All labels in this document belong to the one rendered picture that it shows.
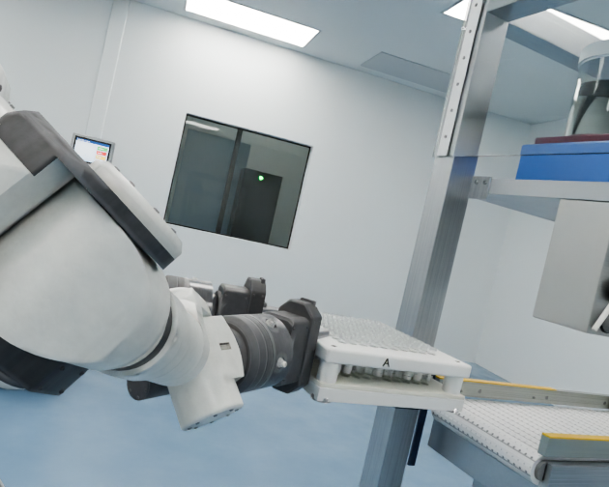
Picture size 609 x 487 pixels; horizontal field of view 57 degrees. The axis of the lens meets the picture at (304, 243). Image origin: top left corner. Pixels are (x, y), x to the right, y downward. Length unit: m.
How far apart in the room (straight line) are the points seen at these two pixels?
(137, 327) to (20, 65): 5.71
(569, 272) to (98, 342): 0.77
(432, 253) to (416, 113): 5.42
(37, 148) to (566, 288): 0.81
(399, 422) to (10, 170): 0.97
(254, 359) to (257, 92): 5.43
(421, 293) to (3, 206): 0.90
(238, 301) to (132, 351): 0.49
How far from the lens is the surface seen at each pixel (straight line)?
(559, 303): 0.97
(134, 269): 0.34
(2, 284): 0.34
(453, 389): 0.87
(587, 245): 0.96
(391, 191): 6.33
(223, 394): 0.56
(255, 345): 0.61
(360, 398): 0.78
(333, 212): 6.09
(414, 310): 1.13
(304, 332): 0.71
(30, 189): 0.34
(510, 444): 1.06
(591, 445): 1.08
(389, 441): 1.18
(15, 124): 0.35
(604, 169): 1.02
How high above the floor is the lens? 1.16
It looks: 2 degrees down
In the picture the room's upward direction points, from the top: 13 degrees clockwise
